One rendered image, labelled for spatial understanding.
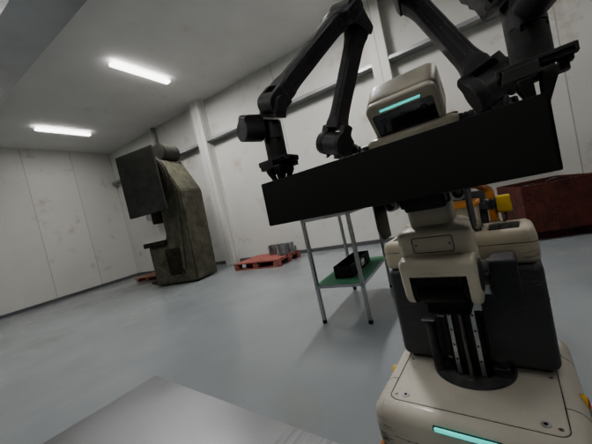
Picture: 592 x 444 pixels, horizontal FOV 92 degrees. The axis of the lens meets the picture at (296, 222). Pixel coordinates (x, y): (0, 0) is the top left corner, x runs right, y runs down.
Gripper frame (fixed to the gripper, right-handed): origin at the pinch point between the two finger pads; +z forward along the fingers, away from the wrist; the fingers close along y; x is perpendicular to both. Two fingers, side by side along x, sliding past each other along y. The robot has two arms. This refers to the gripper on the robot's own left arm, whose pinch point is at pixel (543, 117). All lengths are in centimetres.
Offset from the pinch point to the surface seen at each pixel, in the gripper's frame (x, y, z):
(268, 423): -42, -33, 31
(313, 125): 482, -323, -178
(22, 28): 32, -377, -244
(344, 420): 45, -87, 109
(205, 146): 418, -616, -221
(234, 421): -44, -38, 31
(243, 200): 455, -559, -62
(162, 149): 284, -595, -199
